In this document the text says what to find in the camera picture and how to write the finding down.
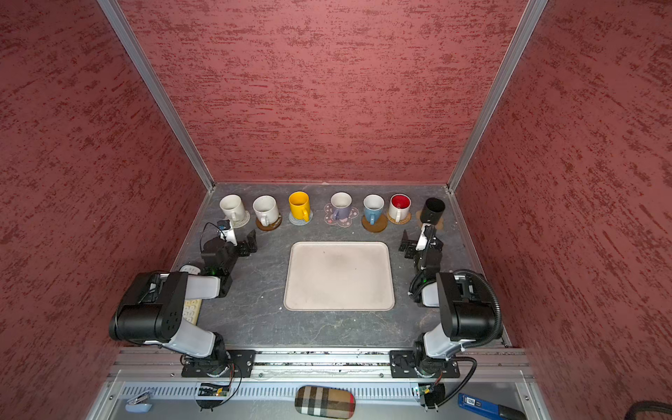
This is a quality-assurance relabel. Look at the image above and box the aluminium rail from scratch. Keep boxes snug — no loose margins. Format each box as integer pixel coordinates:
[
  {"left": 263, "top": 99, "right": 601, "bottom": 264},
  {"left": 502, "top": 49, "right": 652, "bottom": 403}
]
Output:
[{"left": 106, "top": 347, "right": 536, "bottom": 383}]

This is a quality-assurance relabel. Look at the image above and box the small stapler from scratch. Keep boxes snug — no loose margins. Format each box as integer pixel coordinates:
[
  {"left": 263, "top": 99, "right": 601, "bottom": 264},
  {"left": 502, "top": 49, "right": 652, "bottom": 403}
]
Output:
[{"left": 124, "top": 390, "right": 153, "bottom": 414}]

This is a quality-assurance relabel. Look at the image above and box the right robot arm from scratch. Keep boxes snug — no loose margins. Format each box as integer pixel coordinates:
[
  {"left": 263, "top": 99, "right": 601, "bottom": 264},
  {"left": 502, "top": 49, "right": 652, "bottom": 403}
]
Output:
[{"left": 390, "top": 224, "right": 503, "bottom": 378}]

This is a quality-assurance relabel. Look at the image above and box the circuit board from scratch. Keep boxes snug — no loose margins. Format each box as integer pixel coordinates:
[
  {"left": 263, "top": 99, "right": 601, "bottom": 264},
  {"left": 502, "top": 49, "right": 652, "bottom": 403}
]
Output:
[
  {"left": 197, "top": 383, "right": 230, "bottom": 398},
  {"left": 415, "top": 383, "right": 446, "bottom": 401}
]

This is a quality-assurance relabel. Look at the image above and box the pink flower coaster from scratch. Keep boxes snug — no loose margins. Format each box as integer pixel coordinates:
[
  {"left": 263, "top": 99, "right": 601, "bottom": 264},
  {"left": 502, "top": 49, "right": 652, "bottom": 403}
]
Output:
[{"left": 324, "top": 204, "right": 360, "bottom": 229}]

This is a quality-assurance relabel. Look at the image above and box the right circuit board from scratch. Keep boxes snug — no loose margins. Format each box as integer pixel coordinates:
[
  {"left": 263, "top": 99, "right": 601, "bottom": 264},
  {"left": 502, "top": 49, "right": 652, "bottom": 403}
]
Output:
[{"left": 415, "top": 383, "right": 446, "bottom": 401}]

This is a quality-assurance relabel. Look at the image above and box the yellow mug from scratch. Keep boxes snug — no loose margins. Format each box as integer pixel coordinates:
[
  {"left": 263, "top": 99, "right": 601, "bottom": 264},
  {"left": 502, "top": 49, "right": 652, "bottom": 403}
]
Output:
[{"left": 289, "top": 191, "right": 312, "bottom": 221}]

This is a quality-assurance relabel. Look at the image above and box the brown cork round coaster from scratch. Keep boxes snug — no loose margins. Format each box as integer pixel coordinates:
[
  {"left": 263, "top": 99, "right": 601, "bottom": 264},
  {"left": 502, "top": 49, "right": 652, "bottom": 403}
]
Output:
[{"left": 362, "top": 215, "right": 389, "bottom": 233}]

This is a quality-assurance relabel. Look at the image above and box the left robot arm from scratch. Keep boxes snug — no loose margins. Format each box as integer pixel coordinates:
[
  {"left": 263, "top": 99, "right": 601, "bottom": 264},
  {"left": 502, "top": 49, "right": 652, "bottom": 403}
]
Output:
[{"left": 108, "top": 231, "right": 257, "bottom": 378}]

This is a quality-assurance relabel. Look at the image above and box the blue tool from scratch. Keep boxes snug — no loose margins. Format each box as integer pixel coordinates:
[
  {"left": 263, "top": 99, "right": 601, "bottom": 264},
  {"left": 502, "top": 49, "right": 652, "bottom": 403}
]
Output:
[{"left": 458, "top": 393, "right": 527, "bottom": 420}]

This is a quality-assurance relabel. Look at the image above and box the brown wooden flower coaster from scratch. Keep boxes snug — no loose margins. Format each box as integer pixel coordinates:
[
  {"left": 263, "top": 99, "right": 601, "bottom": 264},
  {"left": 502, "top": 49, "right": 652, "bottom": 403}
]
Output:
[{"left": 415, "top": 210, "right": 445, "bottom": 231}]

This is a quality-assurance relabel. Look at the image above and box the black mug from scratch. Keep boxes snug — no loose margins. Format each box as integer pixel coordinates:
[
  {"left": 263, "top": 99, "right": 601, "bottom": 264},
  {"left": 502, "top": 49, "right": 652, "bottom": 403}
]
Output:
[{"left": 419, "top": 197, "right": 446, "bottom": 226}]

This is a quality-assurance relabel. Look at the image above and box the red inside white mug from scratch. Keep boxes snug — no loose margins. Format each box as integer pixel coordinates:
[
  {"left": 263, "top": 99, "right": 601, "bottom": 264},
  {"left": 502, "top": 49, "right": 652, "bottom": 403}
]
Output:
[{"left": 388, "top": 194, "right": 412, "bottom": 222}]

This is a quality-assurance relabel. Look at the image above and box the grey woven round coaster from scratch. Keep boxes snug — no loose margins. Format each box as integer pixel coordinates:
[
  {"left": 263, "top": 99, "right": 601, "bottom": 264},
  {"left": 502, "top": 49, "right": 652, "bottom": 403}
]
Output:
[{"left": 289, "top": 211, "right": 313, "bottom": 227}]

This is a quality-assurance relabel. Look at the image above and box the cream calculator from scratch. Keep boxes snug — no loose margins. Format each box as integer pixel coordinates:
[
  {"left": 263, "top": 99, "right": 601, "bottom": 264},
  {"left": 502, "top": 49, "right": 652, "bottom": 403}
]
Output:
[{"left": 182, "top": 299, "right": 203, "bottom": 326}]

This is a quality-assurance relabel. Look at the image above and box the white speckled mug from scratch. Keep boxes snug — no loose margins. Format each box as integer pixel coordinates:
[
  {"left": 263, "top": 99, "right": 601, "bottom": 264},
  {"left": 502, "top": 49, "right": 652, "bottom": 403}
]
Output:
[{"left": 253, "top": 195, "right": 280, "bottom": 228}]

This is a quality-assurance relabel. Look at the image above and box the light blue mug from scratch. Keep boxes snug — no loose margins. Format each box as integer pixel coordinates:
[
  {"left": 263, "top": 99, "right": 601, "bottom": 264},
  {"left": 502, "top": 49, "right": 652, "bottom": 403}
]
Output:
[{"left": 363, "top": 194, "right": 385, "bottom": 226}]

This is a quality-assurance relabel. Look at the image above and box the beige spiral round coaster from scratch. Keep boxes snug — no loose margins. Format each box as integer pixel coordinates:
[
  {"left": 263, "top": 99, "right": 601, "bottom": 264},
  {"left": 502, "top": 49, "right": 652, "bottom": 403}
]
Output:
[{"left": 225, "top": 211, "right": 250, "bottom": 229}]

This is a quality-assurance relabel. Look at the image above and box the left circuit board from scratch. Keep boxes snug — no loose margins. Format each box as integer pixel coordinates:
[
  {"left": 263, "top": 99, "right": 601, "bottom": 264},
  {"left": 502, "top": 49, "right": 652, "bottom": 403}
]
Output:
[{"left": 197, "top": 383, "right": 230, "bottom": 398}]

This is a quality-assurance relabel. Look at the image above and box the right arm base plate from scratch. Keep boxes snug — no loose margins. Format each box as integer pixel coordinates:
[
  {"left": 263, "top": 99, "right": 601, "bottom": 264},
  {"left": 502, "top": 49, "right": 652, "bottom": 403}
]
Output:
[{"left": 388, "top": 350, "right": 460, "bottom": 380}]

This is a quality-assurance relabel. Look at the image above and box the beige rectangular tray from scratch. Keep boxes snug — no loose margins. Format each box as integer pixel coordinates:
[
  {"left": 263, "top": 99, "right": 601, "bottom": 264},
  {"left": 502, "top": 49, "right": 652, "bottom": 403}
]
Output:
[{"left": 283, "top": 241, "right": 396, "bottom": 312}]

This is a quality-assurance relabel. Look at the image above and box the cream white mug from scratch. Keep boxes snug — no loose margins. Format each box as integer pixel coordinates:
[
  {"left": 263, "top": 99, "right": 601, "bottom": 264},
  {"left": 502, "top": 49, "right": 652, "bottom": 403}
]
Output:
[{"left": 219, "top": 194, "right": 247, "bottom": 223}]

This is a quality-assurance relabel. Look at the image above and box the dark brown glossy coaster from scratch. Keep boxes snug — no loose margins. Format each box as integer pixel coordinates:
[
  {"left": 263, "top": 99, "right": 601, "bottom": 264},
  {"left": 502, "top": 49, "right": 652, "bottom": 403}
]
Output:
[{"left": 255, "top": 215, "right": 283, "bottom": 232}]

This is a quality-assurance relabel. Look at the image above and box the lavender handle mug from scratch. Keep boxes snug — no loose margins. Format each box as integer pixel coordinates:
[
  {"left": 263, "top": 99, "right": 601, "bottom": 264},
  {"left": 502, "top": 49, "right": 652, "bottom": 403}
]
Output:
[{"left": 330, "top": 192, "right": 353, "bottom": 221}]

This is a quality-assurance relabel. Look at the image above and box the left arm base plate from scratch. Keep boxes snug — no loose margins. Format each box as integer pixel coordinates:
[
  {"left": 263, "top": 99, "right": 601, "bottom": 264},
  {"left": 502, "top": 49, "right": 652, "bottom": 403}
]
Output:
[{"left": 181, "top": 349, "right": 257, "bottom": 381}]

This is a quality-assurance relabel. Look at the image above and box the plaid glasses case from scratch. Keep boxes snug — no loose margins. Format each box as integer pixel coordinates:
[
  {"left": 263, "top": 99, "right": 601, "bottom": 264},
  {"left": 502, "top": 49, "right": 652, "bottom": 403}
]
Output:
[{"left": 294, "top": 385, "right": 356, "bottom": 419}]

